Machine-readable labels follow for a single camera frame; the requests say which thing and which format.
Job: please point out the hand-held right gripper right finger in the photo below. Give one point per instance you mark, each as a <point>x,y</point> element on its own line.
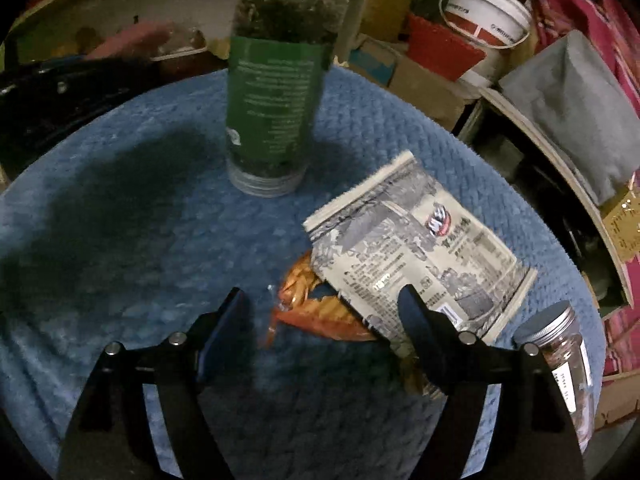
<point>417,335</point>

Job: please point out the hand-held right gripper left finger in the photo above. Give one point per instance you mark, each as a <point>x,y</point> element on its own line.
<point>222,335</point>

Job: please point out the orange snack packet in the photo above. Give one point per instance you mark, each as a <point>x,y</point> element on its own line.
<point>310,317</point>

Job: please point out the grey printed snack bag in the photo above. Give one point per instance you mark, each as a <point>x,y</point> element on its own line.
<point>400,240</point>

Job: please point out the clear jar with metal lid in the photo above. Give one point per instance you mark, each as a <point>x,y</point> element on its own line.
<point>565,360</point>

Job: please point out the green label clear jar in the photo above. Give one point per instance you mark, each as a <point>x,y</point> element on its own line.
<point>275,100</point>

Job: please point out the person's left hand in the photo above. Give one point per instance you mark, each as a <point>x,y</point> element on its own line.
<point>130,40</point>

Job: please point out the blue fleece blanket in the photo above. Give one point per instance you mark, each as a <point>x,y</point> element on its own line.
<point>150,260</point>

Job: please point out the wooden side table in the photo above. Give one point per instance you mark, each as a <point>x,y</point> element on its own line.
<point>617,275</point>

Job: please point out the small cardboard box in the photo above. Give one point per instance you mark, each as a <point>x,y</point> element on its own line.
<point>425,95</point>

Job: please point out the grey cushion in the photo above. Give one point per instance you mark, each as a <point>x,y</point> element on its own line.
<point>575,110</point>

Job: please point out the red plastic basket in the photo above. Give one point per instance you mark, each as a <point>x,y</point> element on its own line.
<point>440,45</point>

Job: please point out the white plastic bucket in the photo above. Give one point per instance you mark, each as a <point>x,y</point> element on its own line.
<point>480,10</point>

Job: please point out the pink striped cloth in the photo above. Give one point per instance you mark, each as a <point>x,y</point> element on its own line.
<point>590,5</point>

